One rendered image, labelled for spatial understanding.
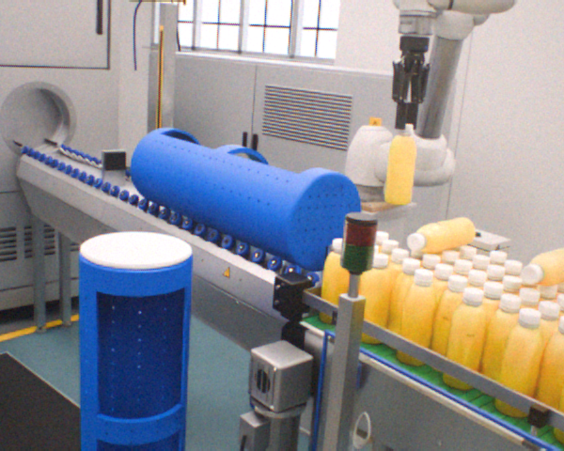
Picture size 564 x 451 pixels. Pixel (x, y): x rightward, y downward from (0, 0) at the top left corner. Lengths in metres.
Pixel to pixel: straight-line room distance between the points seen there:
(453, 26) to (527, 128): 2.34
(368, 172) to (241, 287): 0.78
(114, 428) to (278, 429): 0.43
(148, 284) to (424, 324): 0.64
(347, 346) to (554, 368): 0.39
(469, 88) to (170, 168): 2.92
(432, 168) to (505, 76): 2.21
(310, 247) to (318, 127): 2.06
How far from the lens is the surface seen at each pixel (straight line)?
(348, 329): 1.31
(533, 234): 4.64
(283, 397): 1.58
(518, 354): 1.35
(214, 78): 4.43
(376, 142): 2.50
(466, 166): 4.78
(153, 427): 1.79
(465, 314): 1.40
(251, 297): 1.94
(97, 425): 1.82
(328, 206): 1.84
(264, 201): 1.83
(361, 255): 1.25
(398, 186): 1.78
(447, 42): 2.36
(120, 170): 2.90
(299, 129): 3.93
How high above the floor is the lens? 1.56
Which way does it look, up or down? 15 degrees down
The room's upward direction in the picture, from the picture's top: 4 degrees clockwise
